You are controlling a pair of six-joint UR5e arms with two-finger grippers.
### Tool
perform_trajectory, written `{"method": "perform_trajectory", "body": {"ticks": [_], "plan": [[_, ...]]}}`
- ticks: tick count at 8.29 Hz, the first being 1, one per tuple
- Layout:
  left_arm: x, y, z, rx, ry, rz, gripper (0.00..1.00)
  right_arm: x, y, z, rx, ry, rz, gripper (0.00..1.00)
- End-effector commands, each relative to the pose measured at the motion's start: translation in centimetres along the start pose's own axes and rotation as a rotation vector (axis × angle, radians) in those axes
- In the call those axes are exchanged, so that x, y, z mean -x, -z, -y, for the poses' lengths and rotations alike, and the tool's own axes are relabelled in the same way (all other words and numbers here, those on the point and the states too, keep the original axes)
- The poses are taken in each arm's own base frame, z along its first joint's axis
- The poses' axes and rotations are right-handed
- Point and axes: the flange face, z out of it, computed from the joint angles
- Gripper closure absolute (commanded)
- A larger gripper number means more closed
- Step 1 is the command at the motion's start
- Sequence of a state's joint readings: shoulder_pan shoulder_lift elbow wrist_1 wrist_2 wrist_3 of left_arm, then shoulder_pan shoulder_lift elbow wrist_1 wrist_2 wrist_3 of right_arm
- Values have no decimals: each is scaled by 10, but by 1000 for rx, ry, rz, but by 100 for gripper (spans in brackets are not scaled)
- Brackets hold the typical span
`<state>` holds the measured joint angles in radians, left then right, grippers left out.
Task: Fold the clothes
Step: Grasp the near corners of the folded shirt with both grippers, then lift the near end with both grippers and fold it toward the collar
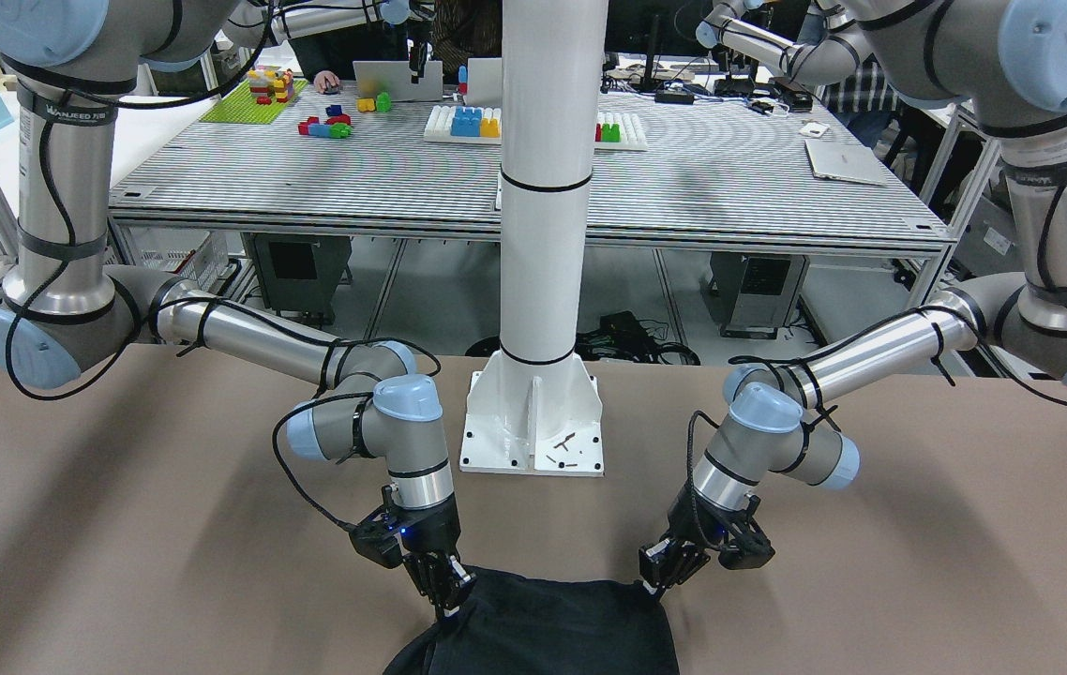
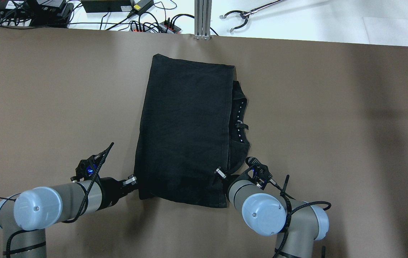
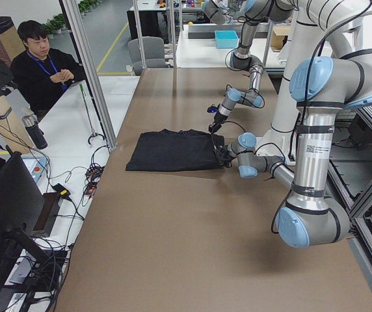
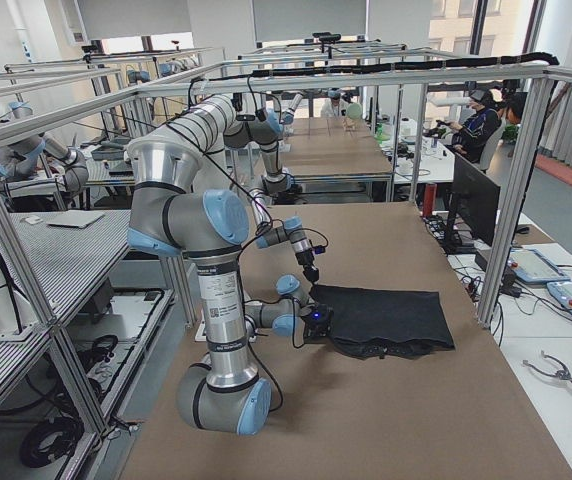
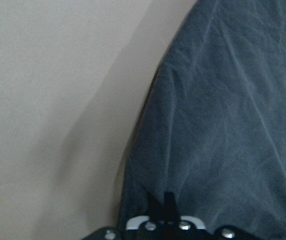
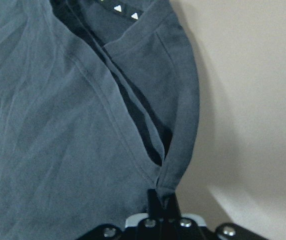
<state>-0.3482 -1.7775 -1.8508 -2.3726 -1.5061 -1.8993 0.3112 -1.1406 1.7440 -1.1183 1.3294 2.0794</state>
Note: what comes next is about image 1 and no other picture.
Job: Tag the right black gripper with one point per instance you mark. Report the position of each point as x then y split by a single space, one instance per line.
437 536

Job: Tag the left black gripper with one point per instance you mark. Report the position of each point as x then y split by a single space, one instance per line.
689 532

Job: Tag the black graphic t-shirt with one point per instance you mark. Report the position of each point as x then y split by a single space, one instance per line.
515 625

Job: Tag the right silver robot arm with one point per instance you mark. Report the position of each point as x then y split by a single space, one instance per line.
67 311

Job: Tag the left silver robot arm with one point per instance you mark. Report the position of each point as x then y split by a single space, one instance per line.
1010 59

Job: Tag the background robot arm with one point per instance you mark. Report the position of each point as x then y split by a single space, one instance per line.
833 60

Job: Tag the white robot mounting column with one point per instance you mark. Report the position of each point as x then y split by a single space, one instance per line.
535 408

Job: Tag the grey computer tower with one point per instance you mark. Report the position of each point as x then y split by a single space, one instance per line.
755 292
299 272

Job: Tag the striped workbench table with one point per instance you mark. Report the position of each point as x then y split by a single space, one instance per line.
603 169

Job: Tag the white plastic basket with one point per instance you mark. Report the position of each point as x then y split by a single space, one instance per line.
202 256

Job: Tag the silver closed laptop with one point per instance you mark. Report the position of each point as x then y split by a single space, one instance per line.
845 162

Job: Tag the white block tray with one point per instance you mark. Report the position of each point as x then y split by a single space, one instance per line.
606 131

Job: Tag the pile of coloured bricks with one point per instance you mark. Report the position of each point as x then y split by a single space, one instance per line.
336 126

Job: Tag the open silver laptop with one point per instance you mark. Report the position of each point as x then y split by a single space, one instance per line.
394 78

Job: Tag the green lego baseplate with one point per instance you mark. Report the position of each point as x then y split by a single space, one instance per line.
259 100

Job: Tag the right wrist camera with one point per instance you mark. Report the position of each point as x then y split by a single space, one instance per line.
376 537

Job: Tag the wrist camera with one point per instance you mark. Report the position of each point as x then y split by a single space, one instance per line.
376 537
746 544

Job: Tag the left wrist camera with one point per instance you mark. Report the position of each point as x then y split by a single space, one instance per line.
746 544

